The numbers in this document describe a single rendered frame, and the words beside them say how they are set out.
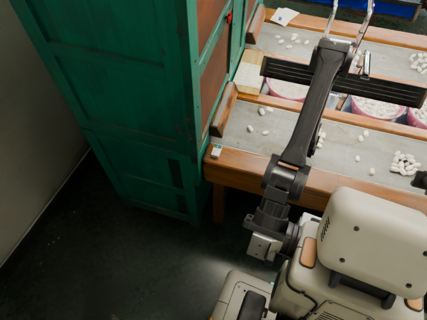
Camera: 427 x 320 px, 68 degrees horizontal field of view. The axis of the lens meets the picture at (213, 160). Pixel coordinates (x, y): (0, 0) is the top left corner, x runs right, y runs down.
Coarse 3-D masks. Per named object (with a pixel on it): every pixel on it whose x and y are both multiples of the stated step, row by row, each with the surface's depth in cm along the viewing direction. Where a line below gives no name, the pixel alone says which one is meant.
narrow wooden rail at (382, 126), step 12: (240, 96) 161; (252, 96) 161; (264, 96) 161; (276, 108) 159; (288, 108) 157; (300, 108) 156; (336, 120) 154; (348, 120) 152; (360, 120) 152; (372, 120) 152; (384, 132) 151; (396, 132) 149; (408, 132) 149; (420, 132) 149
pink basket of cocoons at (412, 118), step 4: (412, 112) 154; (408, 116) 161; (412, 116) 156; (408, 120) 162; (412, 120) 157; (416, 120) 154; (412, 124) 159; (416, 124) 156; (420, 124) 153; (424, 124) 150; (424, 128) 153
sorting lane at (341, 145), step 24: (240, 120) 155; (264, 120) 155; (288, 120) 155; (240, 144) 148; (264, 144) 148; (336, 144) 148; (360, 144) 148; (384, 144) 148; (408, 144) 148; (336, 168) 141; (360, 168) 141; (384, 168) 141
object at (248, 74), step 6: (240, 66) 170; (246, 66) 170; (252, 66) 170; (258, 66) 171; (240, 72) 168; (246, 72) 168; (252, 72) 168; (258, 72) 168; (234, 78) 166; (240, 78) 165; (246, 78) 165; (252, 78) 166; (258, 78) 166; (240, 84) 163; (246, 84) 163; (252, 84) 163; (258, 84) 163
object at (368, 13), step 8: (336, 0) 144; (368, 0) 145; (336, 8) 142; (368, 8) 141; (368, 16) 140; (328, 24) 148; (368, 24) 143; (328, 32) 151; (360, 32) 146; (336, 40) 153; (352, 48) 154
